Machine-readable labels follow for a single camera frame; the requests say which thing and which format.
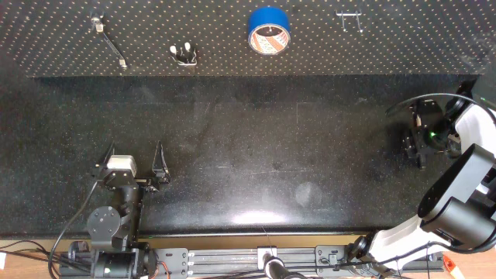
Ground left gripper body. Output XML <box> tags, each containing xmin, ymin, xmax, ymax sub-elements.
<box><xmin>92</xmin><ymin>165</ymin><xmax>171</xmax><ymax>193</ymax></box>

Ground black double hook white tips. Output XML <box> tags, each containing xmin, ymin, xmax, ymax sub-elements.
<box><xmin>169</xmin><ymin>41</ymin><xmax>198</xmax><ymax>67</ymax></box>

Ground mounting rail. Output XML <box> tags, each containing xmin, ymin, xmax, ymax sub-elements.
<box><xmin>57</xmin><ymin>239</ymin><xmax>445</xmax><ymax>279</ymax></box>

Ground orange and white object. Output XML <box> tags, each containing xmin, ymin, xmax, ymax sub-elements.
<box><xmin>443</xmin><ymin>253</ymin><xmax>466</xmax><ymax>279</ymax></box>

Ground black cable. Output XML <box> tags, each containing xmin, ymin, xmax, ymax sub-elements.
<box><xmin>332</xmin><ymin>91</ymin><xmax>496</xmax><ymax>272</ymax></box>
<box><xmin>46</xmin><ymin>181</ymin><xmax>100</xmax><ymax>279</ymax></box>

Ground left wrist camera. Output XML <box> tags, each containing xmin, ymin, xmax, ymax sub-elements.
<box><xmin>106</xmin><ymin>154</ymin><xmax>138</xmax><ymax>177</ymax></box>

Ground metal hook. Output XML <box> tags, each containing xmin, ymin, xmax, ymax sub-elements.
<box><xmin>335</xmin><ymin>10</ymin><xmax>364</xmax><ymax>34</ymax></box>

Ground black pegboard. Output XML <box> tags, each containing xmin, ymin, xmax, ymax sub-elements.
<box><xmin>0</xmin><ymin>0</ymin><xmax>496</xmax><ymax>78</ymax></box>

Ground wrench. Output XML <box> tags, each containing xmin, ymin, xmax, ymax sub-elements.
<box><xmin>89</xmin><ymin>11</ymin><xmax>129</xmax><ymax>71</ymax></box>

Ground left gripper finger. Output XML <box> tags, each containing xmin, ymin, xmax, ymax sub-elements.
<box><xmin>151</xmin><ymin>140</ymin><xmax>171</xmax><ymax>183</ymax></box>
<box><xmin>95</xmin><ymin>141</ymin><xmax>116</xmax><ymax>168</ymax></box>

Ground roll of blue tape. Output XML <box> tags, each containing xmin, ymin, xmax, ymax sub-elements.
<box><xmin>247</xmin><ymin>6</ymin><xmax>291</xmax><ymax>56</ymax></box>

